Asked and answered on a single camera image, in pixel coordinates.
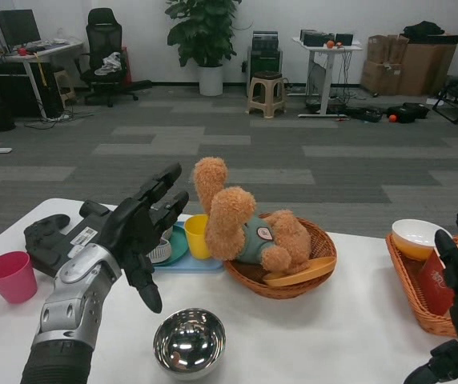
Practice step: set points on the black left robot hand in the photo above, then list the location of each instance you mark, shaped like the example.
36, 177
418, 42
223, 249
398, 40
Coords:
133, 232

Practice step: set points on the shiny metal bowl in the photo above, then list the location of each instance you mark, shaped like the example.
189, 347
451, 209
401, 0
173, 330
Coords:
189, 344

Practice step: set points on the grey plastic bowl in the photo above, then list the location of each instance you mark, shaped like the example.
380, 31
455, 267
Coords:
161, 252

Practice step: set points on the white and orange bowl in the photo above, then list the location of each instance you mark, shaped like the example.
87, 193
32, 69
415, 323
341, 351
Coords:
417, 234

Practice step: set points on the red paper packet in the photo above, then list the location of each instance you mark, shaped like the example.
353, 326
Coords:
435, 284

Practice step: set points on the rectangular wicker basket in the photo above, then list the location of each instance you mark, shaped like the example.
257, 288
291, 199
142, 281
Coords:
417, 296

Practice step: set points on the yellow plastic cup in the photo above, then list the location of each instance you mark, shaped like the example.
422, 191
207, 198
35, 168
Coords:
197, 240

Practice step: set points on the black device with white labels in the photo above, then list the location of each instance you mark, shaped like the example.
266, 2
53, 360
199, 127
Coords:
65, 256

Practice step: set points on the light blue tray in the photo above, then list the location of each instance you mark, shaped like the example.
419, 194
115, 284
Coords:
197, 266

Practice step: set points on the black gamepad controller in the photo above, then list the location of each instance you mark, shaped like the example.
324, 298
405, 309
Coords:
42, 232

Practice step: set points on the brown teddy bear green vest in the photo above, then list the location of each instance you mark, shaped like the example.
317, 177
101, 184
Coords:
237, 224

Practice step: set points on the pink plastic cup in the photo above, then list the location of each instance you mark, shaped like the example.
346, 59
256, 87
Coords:
10, 280

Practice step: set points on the round wicker basket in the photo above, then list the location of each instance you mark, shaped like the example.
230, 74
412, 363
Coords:
319, 248

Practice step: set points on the red panel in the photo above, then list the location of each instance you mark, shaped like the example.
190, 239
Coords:
125, 64

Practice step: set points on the white crumpled cloth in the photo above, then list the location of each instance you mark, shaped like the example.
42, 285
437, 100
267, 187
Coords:
109, 64

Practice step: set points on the white plant pot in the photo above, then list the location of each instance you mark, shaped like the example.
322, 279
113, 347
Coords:
210, 80

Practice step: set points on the orange plastic plate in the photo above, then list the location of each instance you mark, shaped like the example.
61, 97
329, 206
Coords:
305, 272

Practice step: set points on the black waste bin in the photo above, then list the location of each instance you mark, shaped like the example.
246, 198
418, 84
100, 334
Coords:
0, 118

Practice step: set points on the black computer tower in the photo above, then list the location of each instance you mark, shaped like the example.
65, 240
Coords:
17, 88

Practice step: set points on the beige plastic stool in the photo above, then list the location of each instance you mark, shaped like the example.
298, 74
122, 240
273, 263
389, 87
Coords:
267, 86

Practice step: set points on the black office chair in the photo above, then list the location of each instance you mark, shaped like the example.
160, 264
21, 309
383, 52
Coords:
103, 36

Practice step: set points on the white office desk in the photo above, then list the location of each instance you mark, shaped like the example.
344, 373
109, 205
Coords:
53, 50

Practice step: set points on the small red ball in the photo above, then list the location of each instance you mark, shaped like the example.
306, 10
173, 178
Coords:
22, 52

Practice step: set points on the green leafy plant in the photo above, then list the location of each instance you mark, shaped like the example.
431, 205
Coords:
203, 32

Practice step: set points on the orange ball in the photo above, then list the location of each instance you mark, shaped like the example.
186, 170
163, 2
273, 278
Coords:
392, 118
329, 45

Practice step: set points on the black green equipment cabinet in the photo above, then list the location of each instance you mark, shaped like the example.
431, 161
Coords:
265, 60

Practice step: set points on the flat black case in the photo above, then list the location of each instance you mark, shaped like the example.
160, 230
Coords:
367, 115

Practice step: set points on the black striped crate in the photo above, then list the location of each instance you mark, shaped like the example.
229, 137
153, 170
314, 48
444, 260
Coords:
265, 40

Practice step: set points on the black computer monitor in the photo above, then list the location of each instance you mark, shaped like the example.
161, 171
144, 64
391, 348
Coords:
17, 28

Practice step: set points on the large cardboard box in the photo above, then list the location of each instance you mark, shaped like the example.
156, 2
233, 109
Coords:
425, 70

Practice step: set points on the white standing desk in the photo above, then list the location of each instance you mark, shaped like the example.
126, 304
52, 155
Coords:
327, 64

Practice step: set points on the low cardboard box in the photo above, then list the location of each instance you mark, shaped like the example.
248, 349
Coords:
379, 78

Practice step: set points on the large black box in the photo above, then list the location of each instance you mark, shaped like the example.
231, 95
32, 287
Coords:
313, 38

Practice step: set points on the open cardboard box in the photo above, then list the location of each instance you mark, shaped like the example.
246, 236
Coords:
385, 50

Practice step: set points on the small black box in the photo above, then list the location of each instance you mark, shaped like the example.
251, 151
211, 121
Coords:
344, 39

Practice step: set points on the black bag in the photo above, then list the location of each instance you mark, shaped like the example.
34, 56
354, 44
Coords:
423, 29

